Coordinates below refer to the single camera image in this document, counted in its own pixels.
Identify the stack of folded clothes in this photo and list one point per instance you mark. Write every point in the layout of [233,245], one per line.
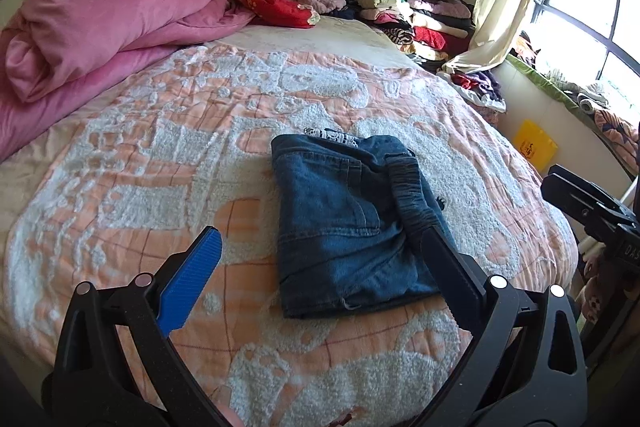
[425,22]

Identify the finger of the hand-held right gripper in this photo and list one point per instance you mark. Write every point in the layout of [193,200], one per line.
[585,204]
[575,179]

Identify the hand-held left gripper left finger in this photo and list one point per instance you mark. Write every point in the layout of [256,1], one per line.
[192,269]

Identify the pink patterned cloth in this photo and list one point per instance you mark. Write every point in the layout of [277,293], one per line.
[595,302]

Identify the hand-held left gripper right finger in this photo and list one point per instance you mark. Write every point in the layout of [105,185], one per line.
[450,267]

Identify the pink duvet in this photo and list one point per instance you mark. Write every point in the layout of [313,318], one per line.
[100,17]

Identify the pile of loose clothes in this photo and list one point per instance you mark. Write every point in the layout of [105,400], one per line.
[480,82]

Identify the blue denim pants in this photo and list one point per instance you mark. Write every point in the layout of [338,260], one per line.
[340,227]

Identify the yellow bag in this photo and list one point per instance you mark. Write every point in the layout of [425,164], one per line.
[535,144]

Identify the green windowsill cushion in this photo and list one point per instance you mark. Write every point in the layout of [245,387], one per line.
[540,82]

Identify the peach and white printed bedspread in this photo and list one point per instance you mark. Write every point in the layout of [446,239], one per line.
[150,167]

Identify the clothes on windowsill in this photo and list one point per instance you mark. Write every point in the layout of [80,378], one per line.
[590,92]

